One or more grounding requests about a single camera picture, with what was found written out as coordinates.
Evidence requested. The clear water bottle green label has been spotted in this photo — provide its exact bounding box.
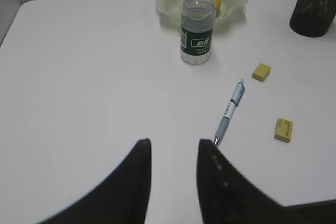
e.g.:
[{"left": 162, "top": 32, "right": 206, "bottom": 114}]
[{"left": 180, "top": 0, "right": 216, "bottom": 65}]

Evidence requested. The yellow eraser with print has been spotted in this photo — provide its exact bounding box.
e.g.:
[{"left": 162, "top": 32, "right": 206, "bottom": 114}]
[{"left": 274, "top": 118, "right": 293, "bottom": 143}]

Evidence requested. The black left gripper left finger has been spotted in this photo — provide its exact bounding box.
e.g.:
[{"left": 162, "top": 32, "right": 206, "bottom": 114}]
[{"left": 43, "top": 138, "right": 152, "bottom": 223}]

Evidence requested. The plain yellow eraser upper left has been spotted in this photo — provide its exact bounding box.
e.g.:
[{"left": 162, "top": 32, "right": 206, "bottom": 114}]
[{"left": 251, "top": 63, "right": 271, "bottom": 82}]

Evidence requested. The black mesh pen holder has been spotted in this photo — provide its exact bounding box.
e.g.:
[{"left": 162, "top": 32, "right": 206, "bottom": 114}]
[{"left": 289, "top": 0, "right": 335, "bottom": 38}]

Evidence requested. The blue grip pen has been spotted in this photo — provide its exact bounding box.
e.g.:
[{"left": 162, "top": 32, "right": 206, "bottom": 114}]
[{"left": 214, "top": 79, "right": 245, "bottom": 146}]

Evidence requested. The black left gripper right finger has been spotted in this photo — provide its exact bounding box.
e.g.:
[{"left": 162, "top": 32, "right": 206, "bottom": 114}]
[{"left": 197, "top": 139, "right": 335, "bottom": 223}]

